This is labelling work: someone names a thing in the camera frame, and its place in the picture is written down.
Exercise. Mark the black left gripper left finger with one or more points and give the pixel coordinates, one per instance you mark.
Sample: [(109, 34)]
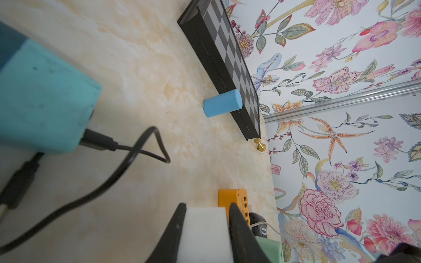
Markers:
[(167, 248)]

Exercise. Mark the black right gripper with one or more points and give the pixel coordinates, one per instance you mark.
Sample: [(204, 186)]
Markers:
[(403, 253)]

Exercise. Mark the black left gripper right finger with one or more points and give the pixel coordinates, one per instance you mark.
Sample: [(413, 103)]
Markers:
[(245, 248)]

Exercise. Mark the white power strip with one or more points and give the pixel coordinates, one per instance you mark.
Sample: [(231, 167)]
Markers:
[(205, 237)]

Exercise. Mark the teal usb charger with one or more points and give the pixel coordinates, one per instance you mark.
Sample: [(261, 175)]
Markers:
[(46, 103)]

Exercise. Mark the green usb charger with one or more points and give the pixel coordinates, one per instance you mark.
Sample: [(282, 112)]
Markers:
[(272, 249)]

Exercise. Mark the orange power strip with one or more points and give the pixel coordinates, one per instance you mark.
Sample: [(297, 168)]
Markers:
[(238, 196)]

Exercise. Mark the gold chess pawn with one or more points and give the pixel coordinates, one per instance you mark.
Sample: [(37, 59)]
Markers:
[(261, 147)]

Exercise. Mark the light blue cylinder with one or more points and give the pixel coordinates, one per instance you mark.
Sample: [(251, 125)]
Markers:
[(223, 103)]

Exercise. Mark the black silver chessboard box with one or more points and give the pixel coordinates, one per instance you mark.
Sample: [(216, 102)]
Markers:
[(208, 29)]

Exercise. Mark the aluminium frame post right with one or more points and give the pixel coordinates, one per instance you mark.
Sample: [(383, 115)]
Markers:
[(352, 100)]

